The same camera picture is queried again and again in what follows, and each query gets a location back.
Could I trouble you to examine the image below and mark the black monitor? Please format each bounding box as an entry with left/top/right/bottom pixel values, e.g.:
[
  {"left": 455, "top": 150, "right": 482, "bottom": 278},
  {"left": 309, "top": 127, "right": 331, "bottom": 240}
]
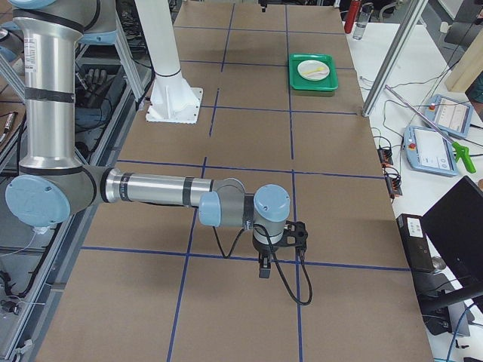
[{"left": 412, "top": 176, "right": 482, "bottom": 335}]

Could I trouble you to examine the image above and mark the white round plate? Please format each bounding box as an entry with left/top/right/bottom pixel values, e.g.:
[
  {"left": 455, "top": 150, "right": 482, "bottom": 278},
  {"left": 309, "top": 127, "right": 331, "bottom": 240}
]
[{"left": 297, "top": 60, "right": 331, "bottom": 81}]

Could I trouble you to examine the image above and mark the near teach pendant tablet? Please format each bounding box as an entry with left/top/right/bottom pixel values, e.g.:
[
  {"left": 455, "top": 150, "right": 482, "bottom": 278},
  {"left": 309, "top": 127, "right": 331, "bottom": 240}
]
[{"left": 403, "top": 125, "right": 459, "bottom": 176}]

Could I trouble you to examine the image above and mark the teach pendant tablet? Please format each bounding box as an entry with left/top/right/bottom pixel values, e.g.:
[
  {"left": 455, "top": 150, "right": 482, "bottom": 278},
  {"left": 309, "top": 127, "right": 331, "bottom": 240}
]
[
  {"left": 424, "top": 94, "right": 474, "bottom": 139},
  {"left": 403, "top": 125, "right": 459, "bottom": 176}
]

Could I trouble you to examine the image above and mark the orange black connector board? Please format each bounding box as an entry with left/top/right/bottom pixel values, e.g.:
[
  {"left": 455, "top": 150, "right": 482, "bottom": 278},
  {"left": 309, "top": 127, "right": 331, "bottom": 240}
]
[{"left": 377, "top": 147, "right": 393, "bottom": 167}]

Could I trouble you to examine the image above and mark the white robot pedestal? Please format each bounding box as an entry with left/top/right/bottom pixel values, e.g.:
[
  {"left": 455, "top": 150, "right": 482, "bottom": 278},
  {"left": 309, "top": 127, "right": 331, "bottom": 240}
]
[{"left": 135, "top": 0, "right": 203, "bottom": 124}]

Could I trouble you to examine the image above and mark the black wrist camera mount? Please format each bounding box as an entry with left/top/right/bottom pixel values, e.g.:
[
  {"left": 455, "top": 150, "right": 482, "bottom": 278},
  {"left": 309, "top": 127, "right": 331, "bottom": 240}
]
[{"left": 276, "top": 220, "right": 308, "bottom": 252}]

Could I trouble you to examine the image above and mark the green plastic tray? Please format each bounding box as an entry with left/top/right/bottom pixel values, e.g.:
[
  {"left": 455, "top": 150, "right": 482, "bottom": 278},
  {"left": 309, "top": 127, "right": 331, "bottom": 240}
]
[{"left": 288, "top": 54, "right": 339, "bottom": 92}]

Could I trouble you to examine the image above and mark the aluminium frame post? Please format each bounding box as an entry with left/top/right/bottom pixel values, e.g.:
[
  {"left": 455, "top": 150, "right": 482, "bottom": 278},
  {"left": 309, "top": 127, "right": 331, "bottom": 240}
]
[{"left": 361, "top": 0, "right": 428, "bottom": 117}]

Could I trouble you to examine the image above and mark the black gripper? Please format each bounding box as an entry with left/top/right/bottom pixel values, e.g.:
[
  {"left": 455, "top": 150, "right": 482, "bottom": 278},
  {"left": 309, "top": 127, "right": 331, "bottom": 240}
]
[{"left": 252, "top": 239, "right": 279, "bottom": 279}]

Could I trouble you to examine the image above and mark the clear water bottle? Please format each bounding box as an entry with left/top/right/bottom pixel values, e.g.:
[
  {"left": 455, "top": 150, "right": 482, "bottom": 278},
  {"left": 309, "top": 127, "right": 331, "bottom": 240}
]
[{"left": 352, "top": 2, "right": 374, "bottom": 40}]

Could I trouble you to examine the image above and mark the yellow plastic spoon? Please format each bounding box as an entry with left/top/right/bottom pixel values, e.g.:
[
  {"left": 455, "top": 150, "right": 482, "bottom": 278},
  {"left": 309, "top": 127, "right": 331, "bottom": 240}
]
[{"left": 300, "top": 67, "right": 328, "bottom": 75}]

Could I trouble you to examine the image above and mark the black computer box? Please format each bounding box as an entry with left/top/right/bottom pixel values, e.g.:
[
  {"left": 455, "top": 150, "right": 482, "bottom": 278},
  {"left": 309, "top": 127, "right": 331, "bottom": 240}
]
[{"left": 396, "top": 213, "right": 447, "bottom": 274}]

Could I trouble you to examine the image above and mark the brown paper table cover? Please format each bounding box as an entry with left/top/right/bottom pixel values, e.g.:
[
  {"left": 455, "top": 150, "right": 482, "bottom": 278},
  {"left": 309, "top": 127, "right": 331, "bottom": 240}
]
[{"left": 36, "top": 2, "right": 435, "bottom": 362}]

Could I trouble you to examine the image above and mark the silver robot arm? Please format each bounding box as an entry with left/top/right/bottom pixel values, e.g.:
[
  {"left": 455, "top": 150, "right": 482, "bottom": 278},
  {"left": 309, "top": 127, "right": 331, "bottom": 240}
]
[{"left": 5, "top": 1, "right": 290, "bottom": 278}]

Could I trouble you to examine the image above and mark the silver reacher grabber tool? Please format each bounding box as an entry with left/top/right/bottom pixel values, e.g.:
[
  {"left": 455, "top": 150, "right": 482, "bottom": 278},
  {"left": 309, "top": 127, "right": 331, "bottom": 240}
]
[{"left": 384, "top": 84, "right": 476, "bottom": 173}]

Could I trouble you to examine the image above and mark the far teach pendant tablet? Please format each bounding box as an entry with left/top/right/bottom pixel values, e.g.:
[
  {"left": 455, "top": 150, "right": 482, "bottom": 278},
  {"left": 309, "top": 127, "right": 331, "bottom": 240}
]
[{"left": 424, "top": 94, "right": 474, "bottom": 139}]

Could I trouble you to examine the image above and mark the red bottle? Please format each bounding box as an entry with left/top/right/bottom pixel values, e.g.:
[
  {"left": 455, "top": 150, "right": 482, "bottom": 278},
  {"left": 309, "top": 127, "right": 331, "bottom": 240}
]
[{"left": 344, "top": 0, "right": 361, "bottom": 34}]

